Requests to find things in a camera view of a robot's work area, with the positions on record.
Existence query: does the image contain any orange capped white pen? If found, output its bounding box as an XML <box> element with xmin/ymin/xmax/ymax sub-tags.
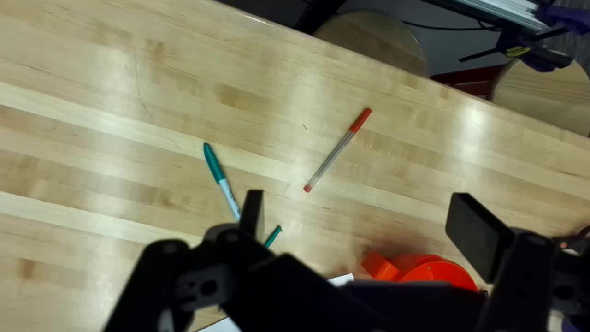
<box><xmin>303</xmin><ymin>108</ymin><xmax>373</xmax><ymax>194</ymax></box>

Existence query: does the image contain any round wooden stool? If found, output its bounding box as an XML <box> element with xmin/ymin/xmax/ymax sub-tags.
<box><xmin>316</xmin><ymin>12</ymin><xmax>428</xmax><ymax>78</ymax></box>

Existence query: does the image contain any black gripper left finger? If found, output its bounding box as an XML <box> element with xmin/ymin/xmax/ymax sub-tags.
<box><xmin>240</xmin><ymin>191</ymin><xmax>264</xmax><ymax>240</ymax></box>

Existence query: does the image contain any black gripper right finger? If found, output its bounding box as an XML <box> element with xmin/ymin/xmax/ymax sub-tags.
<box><xmin>445</xmin><ymin>192</ymin><xmax>515</xmax><ymax>285</ymax></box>

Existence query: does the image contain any green capped white pen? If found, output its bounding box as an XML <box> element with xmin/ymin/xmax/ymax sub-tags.
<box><xmin>203</xmin><ymin>143</ymin><xmax>242</xmax><ymax>222</ymax></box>

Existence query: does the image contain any orange plastic cup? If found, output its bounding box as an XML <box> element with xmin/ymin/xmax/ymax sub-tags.
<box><xmin>362</xmin><ymin>251</ymin><xmax>478</xmax><ymax>292</ymax></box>

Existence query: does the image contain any slim green pen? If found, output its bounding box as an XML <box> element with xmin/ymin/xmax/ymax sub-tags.
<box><xmin>264</xmin><ymin>226</ymin><xmax>282</xmax><ymax>250</ymax></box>

